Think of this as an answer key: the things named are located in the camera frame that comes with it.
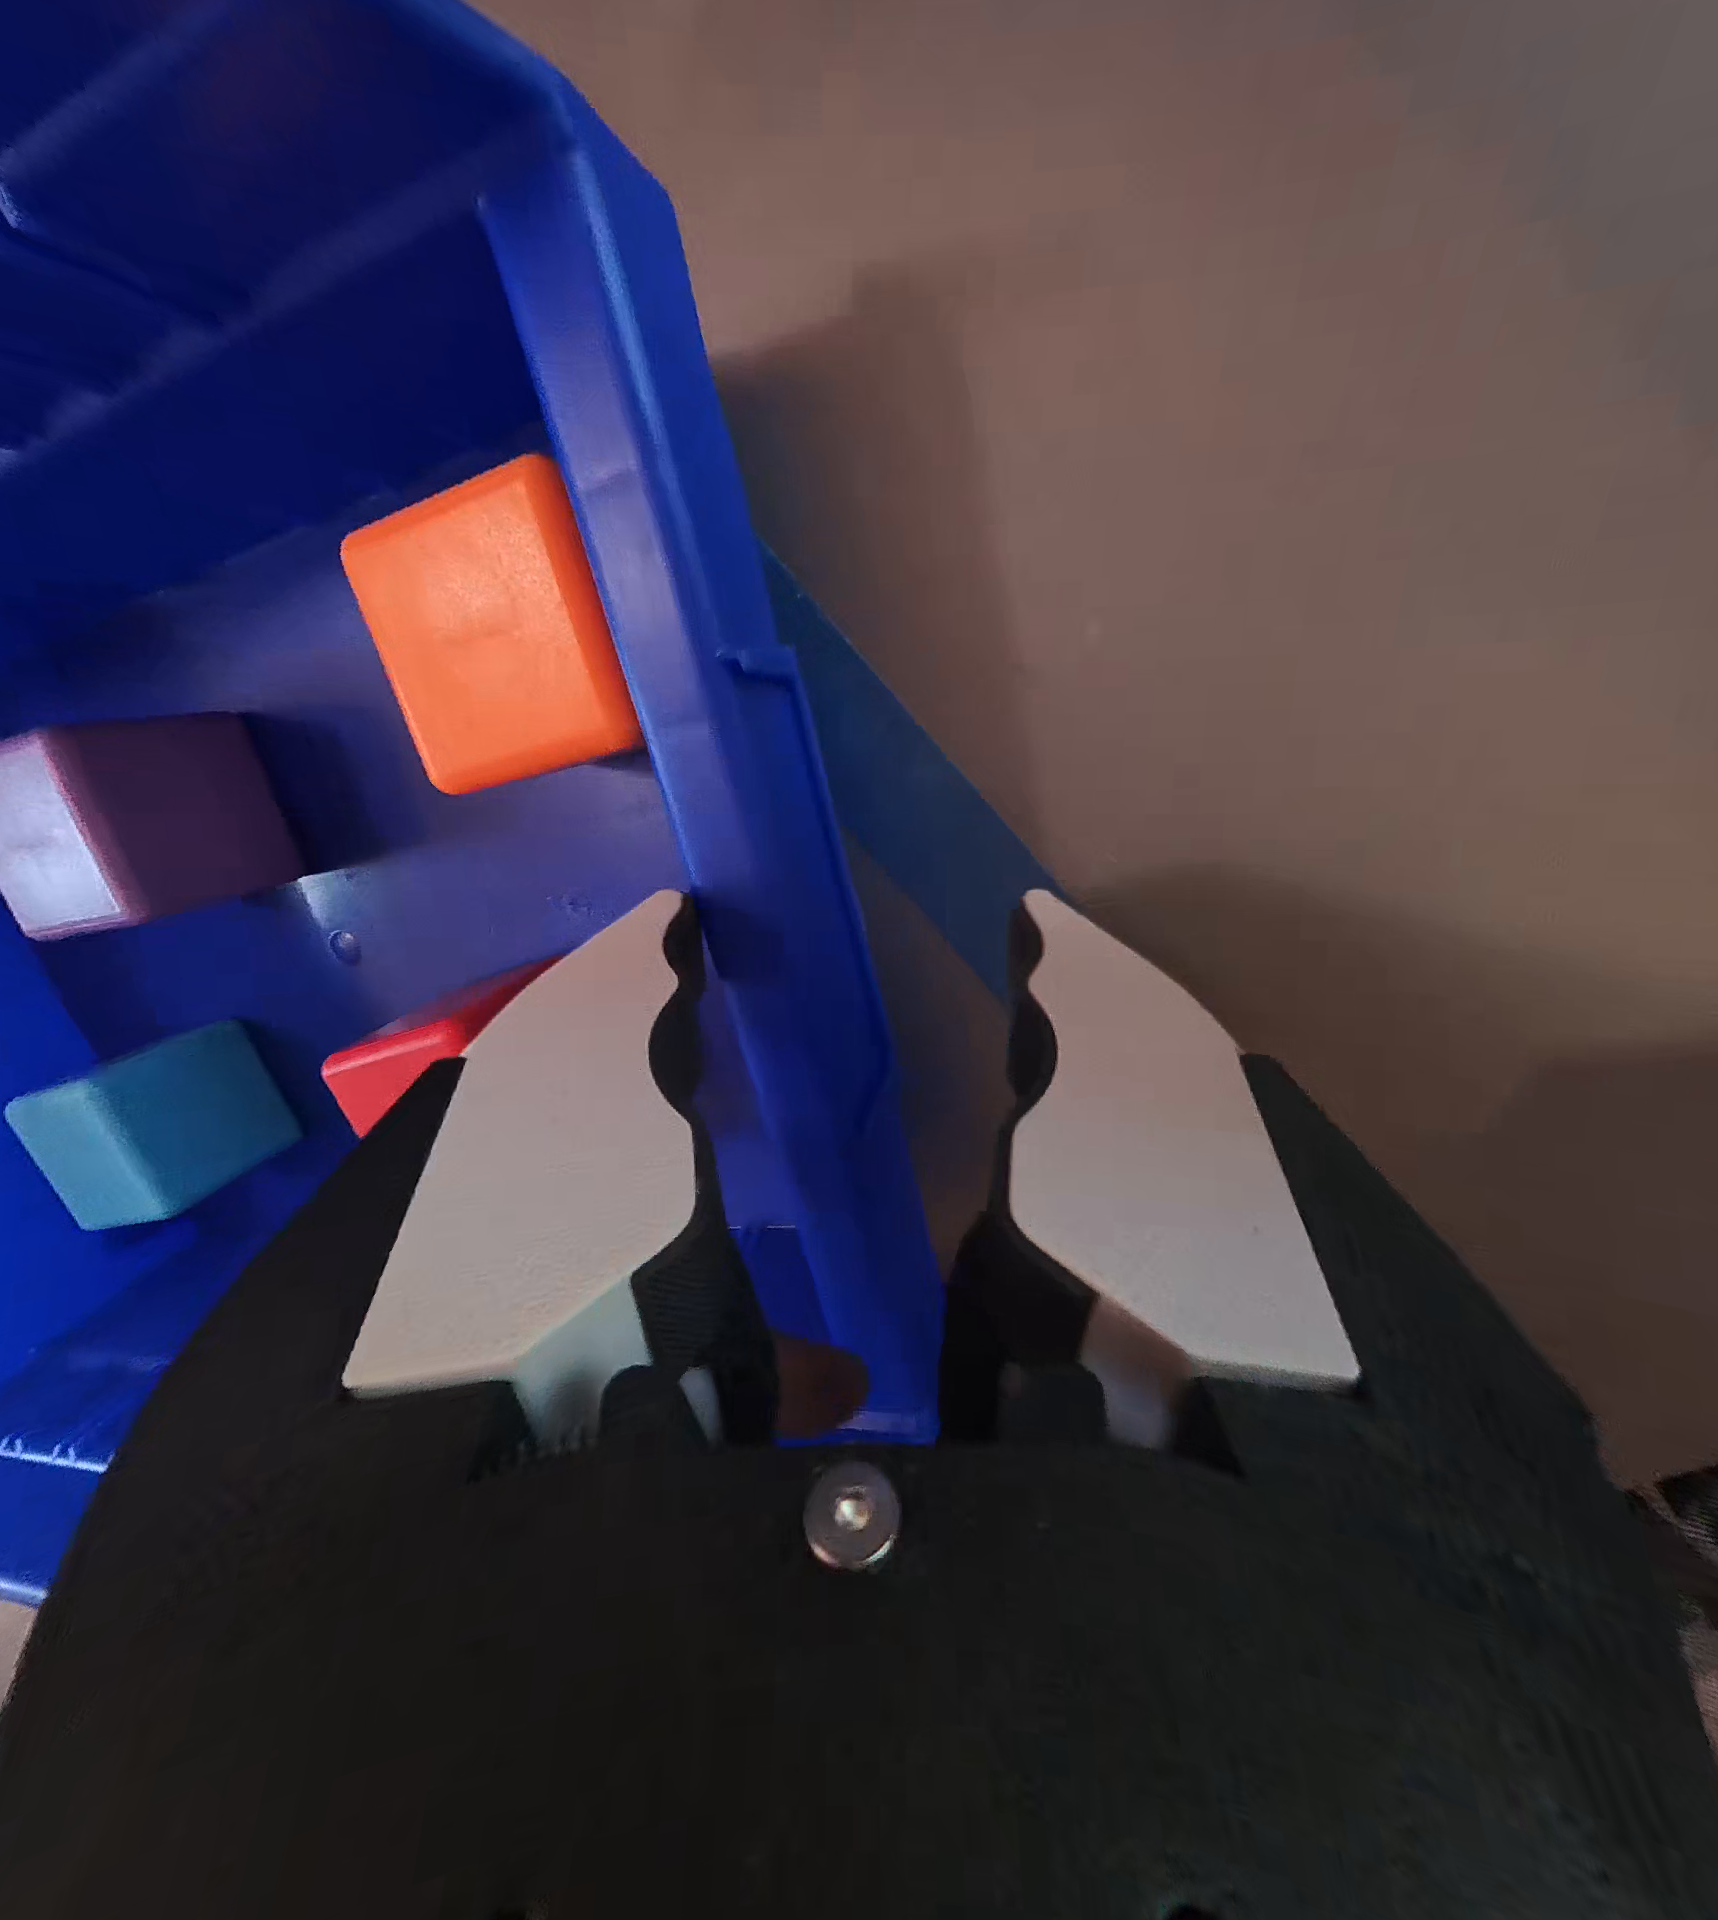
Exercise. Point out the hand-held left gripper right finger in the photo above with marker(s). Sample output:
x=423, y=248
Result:
x=1177, y=1186

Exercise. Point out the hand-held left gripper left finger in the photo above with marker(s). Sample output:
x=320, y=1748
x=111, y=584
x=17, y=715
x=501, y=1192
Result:
x=529, y=1186

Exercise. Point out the red foam cube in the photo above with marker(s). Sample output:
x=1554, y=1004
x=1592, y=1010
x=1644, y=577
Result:
x=412, y=1056

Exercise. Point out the teal foam cube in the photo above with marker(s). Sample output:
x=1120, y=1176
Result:
x=149, y=1124

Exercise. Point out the purple foam cube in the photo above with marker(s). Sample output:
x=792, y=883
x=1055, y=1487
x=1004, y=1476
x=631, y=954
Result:
x=123, y=827

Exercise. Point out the orange foam cube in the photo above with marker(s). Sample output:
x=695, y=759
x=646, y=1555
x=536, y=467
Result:
x=491, y=632

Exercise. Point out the blue plastic bin with tag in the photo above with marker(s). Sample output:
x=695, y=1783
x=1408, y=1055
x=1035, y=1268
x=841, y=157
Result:
x=201, y=376

